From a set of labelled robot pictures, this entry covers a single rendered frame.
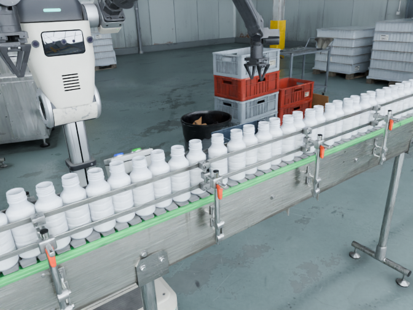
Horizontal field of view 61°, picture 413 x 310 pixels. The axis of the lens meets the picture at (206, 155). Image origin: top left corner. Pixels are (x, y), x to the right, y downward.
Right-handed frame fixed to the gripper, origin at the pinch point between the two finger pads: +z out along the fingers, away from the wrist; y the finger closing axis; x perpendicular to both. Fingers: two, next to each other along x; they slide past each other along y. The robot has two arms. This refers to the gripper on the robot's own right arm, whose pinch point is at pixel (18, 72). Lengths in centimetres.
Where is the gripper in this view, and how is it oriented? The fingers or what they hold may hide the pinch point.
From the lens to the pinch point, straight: 96.9
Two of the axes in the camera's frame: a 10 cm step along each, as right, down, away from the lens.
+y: 5.8, 3.0, -7.5
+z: 0.3, 9.2, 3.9
